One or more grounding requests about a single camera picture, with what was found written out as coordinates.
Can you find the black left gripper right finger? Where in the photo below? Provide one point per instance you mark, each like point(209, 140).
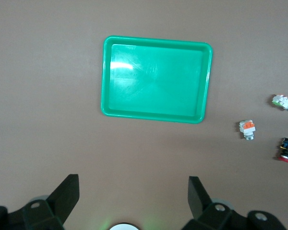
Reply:
point(201, 203)

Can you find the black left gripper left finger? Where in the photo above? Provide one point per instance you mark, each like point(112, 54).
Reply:
point(60, 201)

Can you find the white pushbutton with orange block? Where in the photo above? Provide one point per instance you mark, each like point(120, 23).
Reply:
point(247, 128)
point(282, 101)

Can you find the green plastic tray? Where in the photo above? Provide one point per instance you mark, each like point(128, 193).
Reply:
point(156, 81)

